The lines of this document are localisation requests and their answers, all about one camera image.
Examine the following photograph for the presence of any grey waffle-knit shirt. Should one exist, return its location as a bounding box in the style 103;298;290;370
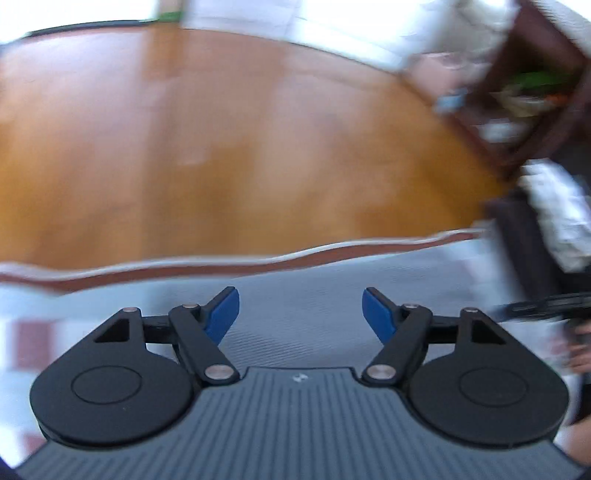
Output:
140;248;504;371

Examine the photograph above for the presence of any person's right hand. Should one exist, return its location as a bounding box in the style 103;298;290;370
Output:
553;319;590;374

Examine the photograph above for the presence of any white and red patterned mat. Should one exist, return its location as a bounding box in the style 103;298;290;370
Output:
0;227;578;467

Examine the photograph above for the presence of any dark wooden shelf unit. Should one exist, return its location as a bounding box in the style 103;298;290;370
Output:
403;1;590;178

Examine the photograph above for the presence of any black door threshold strip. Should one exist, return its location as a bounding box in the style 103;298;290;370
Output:
24;20;155;38

